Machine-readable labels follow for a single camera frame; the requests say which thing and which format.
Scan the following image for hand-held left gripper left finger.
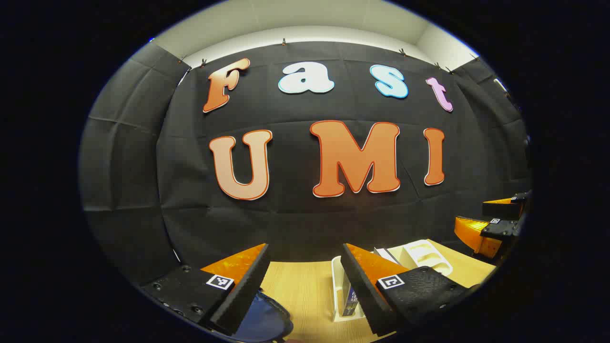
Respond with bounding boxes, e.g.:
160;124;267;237
141;243;271;336

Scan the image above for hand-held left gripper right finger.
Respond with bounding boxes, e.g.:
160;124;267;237
340;243;479;336

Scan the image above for blue book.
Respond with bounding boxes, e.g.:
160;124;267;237
342;283;359;317

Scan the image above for blue schoolbag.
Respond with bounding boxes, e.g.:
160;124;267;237
234;290;294;343

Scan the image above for white bookshelf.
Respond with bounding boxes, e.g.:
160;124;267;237
331;240;453;323

